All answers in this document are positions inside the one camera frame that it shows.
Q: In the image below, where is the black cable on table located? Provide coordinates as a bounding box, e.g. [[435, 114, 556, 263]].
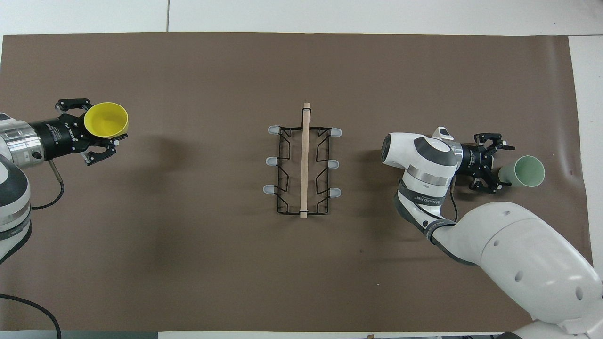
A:
[[0, 294, 62, 339]]

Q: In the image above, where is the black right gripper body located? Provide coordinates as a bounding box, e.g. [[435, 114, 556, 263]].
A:
[[460, 144, 493, 178]]

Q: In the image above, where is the pale green plastic cup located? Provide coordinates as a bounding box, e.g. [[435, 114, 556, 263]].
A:
[[498, 156, 546, 188]]

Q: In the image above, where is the yellow plastic cup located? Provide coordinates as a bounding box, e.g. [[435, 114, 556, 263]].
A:
[[84, 102, 129, 138]]

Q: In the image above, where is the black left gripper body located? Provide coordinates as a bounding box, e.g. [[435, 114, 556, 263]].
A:
[[29, 115, 86, 158]]

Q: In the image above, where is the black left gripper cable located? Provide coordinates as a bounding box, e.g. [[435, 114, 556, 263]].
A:
[[29, 159, 65, 210]]

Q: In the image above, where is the brown table mat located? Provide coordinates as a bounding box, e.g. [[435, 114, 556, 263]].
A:
[[0, 32, 601, 332]]

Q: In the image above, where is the black wire cup rack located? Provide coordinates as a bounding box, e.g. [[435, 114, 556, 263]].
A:
[[263, 102, 342, 219]]

